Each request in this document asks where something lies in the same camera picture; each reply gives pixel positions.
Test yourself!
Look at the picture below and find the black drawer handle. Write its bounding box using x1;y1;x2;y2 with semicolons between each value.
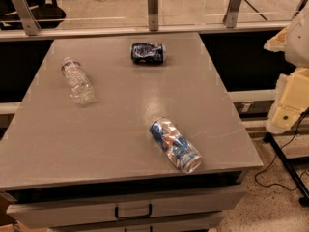
114;204;153;220

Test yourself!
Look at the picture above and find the metal rail bracket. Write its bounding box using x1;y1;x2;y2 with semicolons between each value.
11;0;41;36
147;0;158;31
223;0;242;28

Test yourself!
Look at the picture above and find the clear plastic water bottle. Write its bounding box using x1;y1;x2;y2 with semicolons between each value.
61;57;94;104

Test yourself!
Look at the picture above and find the crushed dark blue can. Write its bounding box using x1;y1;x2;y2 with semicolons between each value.
130;43;165;64

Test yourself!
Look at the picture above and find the horizontal metal rail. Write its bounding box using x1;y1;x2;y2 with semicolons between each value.
0;21;290;42

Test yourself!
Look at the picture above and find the blue silver drink can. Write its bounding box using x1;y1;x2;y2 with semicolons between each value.
150;118;202;174

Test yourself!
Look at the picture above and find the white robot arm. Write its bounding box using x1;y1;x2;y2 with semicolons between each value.
264;8;309;134

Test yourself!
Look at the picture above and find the middle metal rail bracket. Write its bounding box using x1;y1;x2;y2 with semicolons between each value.
147;0;158;31

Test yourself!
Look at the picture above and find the grey cabinet drawer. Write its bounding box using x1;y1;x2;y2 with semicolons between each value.
7;185;246;228

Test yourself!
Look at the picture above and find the black floor cable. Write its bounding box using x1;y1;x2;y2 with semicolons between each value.
254;109;309;191

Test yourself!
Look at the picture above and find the left metal rail bracket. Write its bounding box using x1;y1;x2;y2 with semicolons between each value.
11;0;41;36

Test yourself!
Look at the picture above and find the black stand leg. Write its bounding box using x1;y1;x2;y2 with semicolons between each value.
264;132;309;207

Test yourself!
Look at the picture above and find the right metal rail bracket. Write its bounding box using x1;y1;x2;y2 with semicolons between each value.
223;0;242;28

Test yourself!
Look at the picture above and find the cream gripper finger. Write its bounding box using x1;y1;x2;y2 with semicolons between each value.
266;68;309;134

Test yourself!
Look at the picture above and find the black office chair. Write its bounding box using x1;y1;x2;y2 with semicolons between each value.
0;0;66;30

